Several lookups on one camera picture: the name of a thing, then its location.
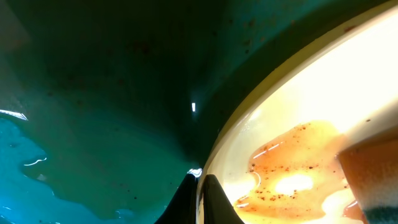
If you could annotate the light green plate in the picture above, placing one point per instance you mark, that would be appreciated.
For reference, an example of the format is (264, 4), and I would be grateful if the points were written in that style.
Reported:
(277, 157)

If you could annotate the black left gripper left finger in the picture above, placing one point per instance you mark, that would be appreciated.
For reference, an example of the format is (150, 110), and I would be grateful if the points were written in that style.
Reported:
(182, 207)

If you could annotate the green yellow sponge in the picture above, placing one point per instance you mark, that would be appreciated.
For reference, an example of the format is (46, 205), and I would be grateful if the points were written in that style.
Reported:
(370, 167)

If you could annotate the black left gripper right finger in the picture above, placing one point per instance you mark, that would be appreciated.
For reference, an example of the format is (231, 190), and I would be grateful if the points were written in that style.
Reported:
(217, 208)

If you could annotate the teal serving tray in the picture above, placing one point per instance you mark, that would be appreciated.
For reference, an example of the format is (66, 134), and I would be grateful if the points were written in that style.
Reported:
(106, 104)

